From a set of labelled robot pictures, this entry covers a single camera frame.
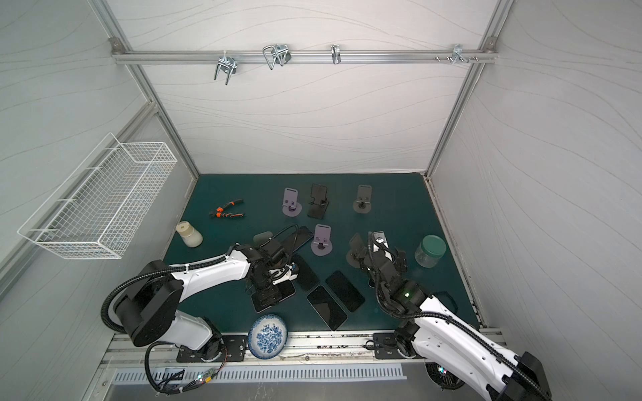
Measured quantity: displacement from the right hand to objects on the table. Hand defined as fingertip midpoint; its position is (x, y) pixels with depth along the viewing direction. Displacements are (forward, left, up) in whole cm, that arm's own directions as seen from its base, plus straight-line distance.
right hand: (386, 245), depth 80 cm
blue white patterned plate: (-26, +36, -13) cm, 47 cm away
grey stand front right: (+2, +9, -9) cm, 12 cm away
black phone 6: (-17, +36, -4) cm, 40 cm away
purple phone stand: (+5, +22, -11) cm, 25 cm away
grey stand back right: (+27, +6, -13) cm, 31 cm away
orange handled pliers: (+19, +67, -11) cm, 71 cm away
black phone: (-16, +19, -15) cm, 29 cm away
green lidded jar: (+2, -16, -5) cm, 16 cm away
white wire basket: (-4, +83, +19) cm, 85 cm away
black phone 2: (-10, +13, -15) cm, 22 cm away
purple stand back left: (+22, +36, -9) cm, 43 cm away
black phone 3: (-8, +4, -14) cm, 16 cm away
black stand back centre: (+24, +24, -9) cm, 36 cm away
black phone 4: (-7, +27, -13) cm, 31 cm away
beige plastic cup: (+4, +71, -7) cm, 71 cm away
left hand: (-11, +37, -13) cm, 41 cm away
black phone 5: (+9, +32, -14) cm, 36 cm away
